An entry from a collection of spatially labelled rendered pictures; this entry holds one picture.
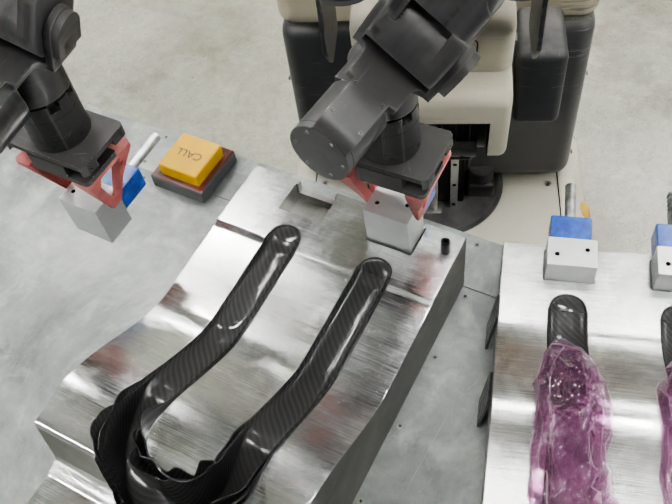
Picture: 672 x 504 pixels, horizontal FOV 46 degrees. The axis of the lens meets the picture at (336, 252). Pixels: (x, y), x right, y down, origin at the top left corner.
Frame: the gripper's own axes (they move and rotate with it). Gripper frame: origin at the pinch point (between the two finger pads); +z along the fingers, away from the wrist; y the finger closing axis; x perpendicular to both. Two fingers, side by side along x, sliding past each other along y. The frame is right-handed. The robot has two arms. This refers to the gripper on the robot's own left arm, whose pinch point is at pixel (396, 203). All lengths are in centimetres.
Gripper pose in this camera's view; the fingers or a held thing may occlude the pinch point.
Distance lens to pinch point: 81.9
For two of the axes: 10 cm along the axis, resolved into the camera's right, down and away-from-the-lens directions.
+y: 8.8, 3.1, -3.5
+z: 1.2, 5.7, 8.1
